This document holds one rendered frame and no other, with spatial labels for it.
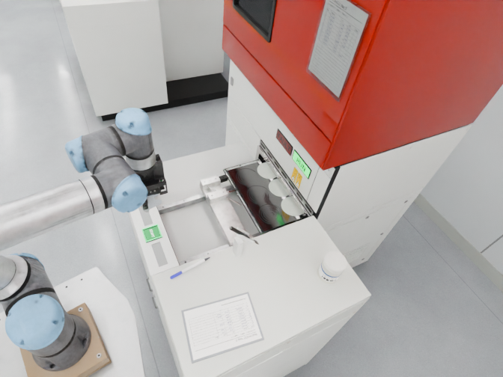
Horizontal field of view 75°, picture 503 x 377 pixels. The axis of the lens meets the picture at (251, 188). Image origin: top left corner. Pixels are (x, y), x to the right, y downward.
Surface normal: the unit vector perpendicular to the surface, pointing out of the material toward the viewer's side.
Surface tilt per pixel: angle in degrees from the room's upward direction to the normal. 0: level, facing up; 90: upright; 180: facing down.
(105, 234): 0
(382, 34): 90
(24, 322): 9
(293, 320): 0
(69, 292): 0
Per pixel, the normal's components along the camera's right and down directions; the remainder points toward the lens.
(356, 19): -0.89, 0.28
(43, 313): 0.18, -0.54
